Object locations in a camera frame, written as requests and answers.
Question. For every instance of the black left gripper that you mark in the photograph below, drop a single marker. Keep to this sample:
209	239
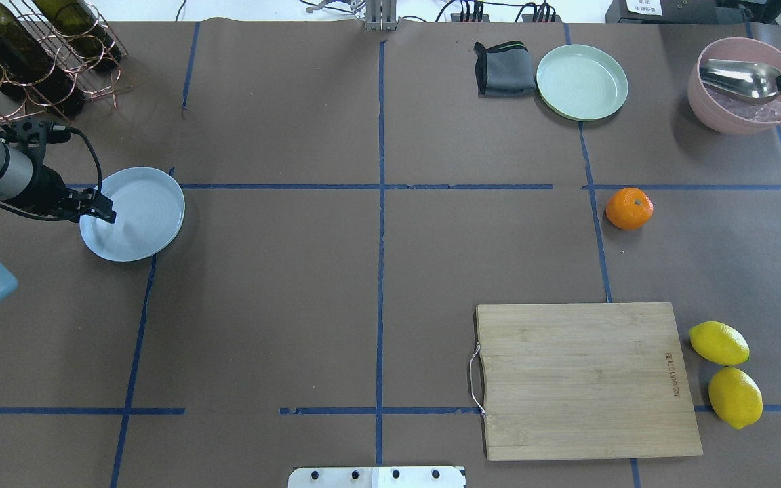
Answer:
45	189

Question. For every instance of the light blue plate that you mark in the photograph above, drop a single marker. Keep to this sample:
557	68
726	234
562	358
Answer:
150	207

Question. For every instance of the orange fruit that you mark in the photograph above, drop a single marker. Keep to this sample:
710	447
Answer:
629	208

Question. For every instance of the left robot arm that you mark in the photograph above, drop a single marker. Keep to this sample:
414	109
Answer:
22	151

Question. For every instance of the light green plate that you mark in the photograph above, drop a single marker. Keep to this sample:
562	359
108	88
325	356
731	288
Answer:
581	82

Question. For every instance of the metal ice scoop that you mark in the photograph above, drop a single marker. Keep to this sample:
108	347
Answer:
746	81

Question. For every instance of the pink bowl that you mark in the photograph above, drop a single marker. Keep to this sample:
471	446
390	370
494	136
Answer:
701	98

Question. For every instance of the clear ice cubes pile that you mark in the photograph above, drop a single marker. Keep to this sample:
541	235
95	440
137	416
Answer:
768	112

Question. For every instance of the dark wine bottle right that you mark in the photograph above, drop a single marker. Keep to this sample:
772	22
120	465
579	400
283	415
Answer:
83	32

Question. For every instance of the dark wine bottle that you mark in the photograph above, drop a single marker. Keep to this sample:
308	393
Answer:
28	64
83	32

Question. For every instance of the dark wine bottle left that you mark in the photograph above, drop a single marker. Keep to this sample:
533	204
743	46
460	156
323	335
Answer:
28	64

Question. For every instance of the upper yellow lemon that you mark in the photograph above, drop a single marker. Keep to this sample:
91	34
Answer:
719	343

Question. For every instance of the yellow lemon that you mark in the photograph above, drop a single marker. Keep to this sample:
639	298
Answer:
719	343
735	397

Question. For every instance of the grey folded cloth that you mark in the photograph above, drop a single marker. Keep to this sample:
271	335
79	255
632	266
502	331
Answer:
505	70

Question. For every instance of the lower yellow lemon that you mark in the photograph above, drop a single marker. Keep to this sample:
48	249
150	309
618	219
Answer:
735	397

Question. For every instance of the bamboo cutting board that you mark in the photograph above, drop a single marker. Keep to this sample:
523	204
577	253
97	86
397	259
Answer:
583	382

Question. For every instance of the copper wire wine rack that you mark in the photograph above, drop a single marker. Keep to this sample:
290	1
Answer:
57	57

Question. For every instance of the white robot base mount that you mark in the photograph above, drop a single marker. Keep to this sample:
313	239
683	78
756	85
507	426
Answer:
379	476

